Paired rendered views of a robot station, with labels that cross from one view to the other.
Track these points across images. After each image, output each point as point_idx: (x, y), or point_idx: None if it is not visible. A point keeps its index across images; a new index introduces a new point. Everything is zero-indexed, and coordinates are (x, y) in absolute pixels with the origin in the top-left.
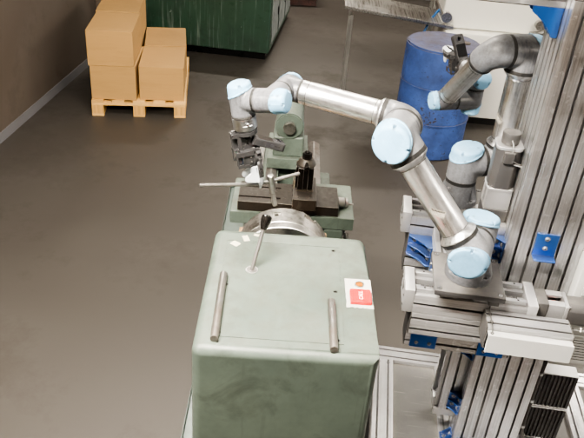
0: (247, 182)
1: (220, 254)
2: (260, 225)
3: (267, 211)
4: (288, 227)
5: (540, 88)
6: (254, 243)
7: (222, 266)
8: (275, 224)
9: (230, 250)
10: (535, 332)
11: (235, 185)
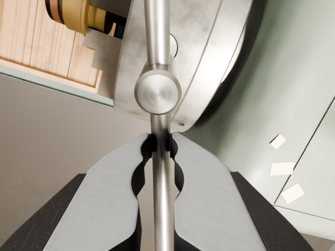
0: (163, 206)
1: (315, 225)
2: (181, 100)
3: (127, 67)
4: (240, 34)
5: None
6: (309, 155)
7: None
8: (213, 68)
9: (313, 206)
10: None
11: (170, 247)
